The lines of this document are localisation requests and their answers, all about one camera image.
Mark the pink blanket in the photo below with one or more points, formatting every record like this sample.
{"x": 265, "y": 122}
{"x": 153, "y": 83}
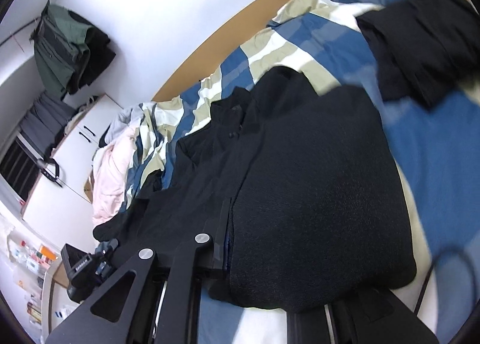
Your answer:
{"x": 110, "y": 169}

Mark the white cabinet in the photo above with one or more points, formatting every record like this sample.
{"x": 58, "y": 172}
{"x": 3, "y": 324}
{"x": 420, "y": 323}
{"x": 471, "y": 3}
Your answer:
{"x": 59, "y": 212}

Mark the grey curtain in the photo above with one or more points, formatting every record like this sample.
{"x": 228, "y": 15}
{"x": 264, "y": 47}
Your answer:
{"x": 43, "y": 124}

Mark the green hanging jacket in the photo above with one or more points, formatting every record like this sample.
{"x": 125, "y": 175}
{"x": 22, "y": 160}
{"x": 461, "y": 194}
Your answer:
{"x": 69, "y": 51}

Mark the shelf with small items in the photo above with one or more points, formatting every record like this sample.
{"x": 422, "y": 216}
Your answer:
{"x": 19, "y": 285}

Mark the blue beige checkered duvet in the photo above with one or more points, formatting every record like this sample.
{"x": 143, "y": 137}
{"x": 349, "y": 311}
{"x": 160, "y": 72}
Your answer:
{"x": 438, "y": 151}

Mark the grey garment on pile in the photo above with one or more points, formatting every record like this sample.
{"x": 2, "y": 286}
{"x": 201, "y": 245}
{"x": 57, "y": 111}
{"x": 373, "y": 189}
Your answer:
{"x": 121, "y": 122}

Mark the black garment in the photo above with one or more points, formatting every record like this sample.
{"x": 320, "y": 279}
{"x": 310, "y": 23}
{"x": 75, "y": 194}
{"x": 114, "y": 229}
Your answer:
{"x": 423, "y": 48}

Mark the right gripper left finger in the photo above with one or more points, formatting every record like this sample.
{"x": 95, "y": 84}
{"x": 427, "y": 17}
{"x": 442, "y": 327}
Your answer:
{"x": 147, "y": 300}

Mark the clothes pile on cabinet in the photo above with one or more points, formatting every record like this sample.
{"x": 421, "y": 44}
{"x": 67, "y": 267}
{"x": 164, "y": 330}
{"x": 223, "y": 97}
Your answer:
{"x": 80, "y": 113}

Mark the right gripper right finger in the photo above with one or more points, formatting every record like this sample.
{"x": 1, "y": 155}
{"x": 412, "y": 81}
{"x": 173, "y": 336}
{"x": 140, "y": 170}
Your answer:
{"x": 368, "y": 316}

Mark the cardboard box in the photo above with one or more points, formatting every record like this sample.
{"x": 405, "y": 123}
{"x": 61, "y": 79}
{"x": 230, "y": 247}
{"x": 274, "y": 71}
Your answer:
{"x": 89, "y": 188}

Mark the black fleece jacket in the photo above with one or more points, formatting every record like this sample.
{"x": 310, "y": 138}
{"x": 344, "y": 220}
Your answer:
{"x": 306, "y": 184}

